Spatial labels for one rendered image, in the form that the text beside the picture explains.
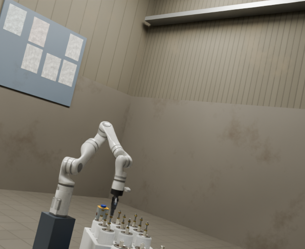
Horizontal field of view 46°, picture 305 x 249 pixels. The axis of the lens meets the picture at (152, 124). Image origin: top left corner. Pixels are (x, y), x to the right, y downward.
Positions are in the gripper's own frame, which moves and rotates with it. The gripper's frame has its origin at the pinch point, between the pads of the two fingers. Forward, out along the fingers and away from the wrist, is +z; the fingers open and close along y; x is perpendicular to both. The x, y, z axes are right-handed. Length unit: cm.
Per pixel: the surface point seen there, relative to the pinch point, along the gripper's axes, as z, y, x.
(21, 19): -156, -204, -131
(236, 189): -23, -173, 153
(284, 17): -232, -163, 163
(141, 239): 12.2, 0.5, 21.3
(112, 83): -128, -305, -9
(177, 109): -108, -258, 84
